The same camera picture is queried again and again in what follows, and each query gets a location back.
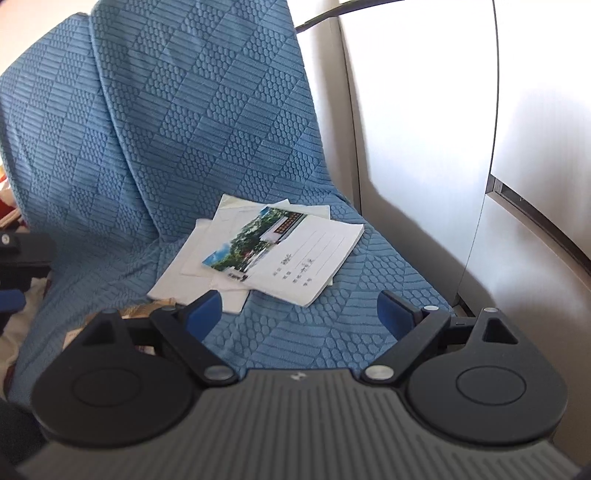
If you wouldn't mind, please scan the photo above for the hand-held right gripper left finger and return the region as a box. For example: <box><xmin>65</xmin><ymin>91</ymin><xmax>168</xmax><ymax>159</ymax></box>
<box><xmin>83</xmin><ymin>289</ymin><xmax>239</xmax><ymax>385</ymax></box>

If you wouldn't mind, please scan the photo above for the photo cover notebook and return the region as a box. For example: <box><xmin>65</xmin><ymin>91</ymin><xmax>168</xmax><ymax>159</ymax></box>
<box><xmin>202</xmin><ymin>206</ymin><xmax>365</xmax><ymax>308</ymax></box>

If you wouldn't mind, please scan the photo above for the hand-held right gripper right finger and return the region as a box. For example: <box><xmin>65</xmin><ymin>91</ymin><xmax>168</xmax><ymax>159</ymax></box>
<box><xmin>360</xmin><ymin>290</ymin><xmax>521</xmax><ymax>384</ymax></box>

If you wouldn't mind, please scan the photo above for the white paper sheet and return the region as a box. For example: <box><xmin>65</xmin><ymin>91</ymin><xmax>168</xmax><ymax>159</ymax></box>
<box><xmin>216</xmin><ymin>194</ymin><xmax>331</xmax><ymax>220</ymax></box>

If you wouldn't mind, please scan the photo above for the brown gold book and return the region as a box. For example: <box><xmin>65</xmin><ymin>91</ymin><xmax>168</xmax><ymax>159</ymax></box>
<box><xmin>65</xmin><ymin>299</ymin><xmax>178</xmax><ymax>358</ymax></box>

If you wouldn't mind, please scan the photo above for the blue textured sofa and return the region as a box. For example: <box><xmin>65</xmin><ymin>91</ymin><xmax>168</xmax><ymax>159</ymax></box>
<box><xmin>0</xmin><ymin>0</ymin><xmax>455</xmax><ymax>402</ymax></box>

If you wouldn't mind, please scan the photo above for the white paper booklet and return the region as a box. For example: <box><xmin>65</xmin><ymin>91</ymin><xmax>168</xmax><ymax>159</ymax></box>
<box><xmin>148</xmin><ymin>218</ymin><xmax>250</xmax><ymax>315</ymax></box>

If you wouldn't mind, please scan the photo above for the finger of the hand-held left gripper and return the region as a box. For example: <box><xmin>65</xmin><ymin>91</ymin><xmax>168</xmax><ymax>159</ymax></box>
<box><xmin>0</xmin><ymin>232</ymin><xmax>57</xmax><ymax>313</ymax></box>

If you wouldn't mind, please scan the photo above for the white cabinet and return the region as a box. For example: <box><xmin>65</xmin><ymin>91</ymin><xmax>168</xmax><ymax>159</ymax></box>
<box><xmin>295</xmin><ymin>0</ymin><xmax>591</xmax><ymax>324</ymax></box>

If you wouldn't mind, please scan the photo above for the red black white striped blanket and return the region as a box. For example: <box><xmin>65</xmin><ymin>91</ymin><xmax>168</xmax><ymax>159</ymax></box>
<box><xmin>0</xmin><ymin>159</ymin><xmax>63</xmax><ymax>398</ymax></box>

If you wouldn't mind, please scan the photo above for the grey curved metal rail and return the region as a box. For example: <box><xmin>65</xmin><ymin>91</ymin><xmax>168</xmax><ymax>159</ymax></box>
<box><xmin>294</xmin><ymin>0</ymin><xmax>384</xmax><ymax>34</ymax></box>

